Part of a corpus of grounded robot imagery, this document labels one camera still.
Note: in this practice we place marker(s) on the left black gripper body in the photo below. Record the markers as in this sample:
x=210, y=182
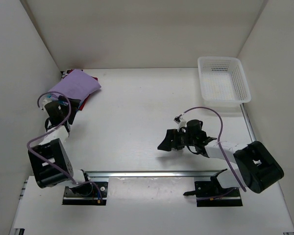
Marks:
x=74, y=106

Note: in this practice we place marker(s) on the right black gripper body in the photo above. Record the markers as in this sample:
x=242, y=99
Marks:
x=184, y=140

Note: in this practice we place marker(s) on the lavender t-shirt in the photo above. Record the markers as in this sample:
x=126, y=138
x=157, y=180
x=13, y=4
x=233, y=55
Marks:
x=76, y=85

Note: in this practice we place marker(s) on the red t-shirt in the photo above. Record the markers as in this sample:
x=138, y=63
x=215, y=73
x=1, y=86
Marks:
x=84, y=102

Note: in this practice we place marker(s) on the teal t-shirt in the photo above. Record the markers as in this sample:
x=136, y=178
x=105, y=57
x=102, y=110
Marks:
x=57, y=98

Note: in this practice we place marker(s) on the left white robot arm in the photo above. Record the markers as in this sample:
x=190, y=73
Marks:
x=57, y=126

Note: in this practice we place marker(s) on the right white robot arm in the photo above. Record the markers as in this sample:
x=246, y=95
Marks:
x=256, y=167

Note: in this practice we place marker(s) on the white plastic laundry basket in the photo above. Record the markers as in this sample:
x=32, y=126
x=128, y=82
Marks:
x=223, y=82

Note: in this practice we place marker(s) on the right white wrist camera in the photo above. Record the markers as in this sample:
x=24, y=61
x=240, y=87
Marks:
x=180, y=121

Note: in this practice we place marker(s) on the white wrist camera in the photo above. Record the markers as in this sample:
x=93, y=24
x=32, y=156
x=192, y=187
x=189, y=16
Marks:
x=45, y=101
x=180, y=121

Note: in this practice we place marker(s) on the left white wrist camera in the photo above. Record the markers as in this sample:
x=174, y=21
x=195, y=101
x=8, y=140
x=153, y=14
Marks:
x=45, y=101

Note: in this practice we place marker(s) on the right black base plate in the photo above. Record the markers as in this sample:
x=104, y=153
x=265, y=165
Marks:
x=211, y=194

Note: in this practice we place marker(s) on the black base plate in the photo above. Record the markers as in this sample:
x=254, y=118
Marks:
x=211, y=194
x=87, y=195

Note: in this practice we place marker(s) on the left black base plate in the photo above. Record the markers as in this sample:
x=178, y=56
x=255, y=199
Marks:
x=87, y=195

